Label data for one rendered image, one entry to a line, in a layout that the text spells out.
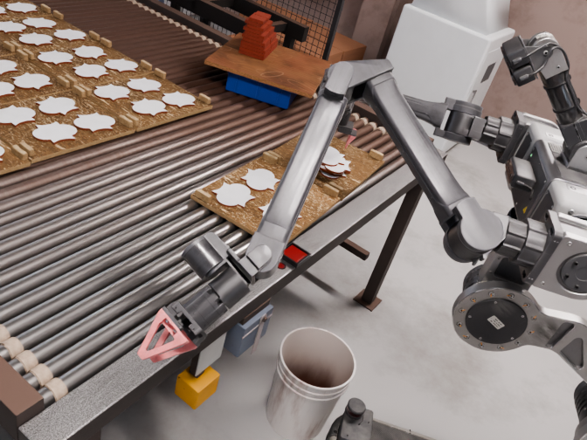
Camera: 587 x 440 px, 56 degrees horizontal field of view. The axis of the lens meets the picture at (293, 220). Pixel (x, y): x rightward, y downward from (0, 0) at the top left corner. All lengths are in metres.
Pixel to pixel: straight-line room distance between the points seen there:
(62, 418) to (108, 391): 0.10
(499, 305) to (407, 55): 3.50
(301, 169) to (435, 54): 3.65
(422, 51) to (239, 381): 3.05
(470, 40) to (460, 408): 2.73
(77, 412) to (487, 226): 0.87
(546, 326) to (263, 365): 1.46
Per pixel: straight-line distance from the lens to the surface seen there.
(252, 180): 1.94
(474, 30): 4.53
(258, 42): 2.71
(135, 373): 1.32
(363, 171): 2.22
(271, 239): 0.96
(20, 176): 1.88
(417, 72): 4.68
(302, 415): 2.24
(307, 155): 1.03
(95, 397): 1.28
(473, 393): 2.92
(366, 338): 2.87
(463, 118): 1.50
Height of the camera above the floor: 1.96
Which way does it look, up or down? 34 degrees down
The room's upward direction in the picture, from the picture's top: 17 degrees clockwise
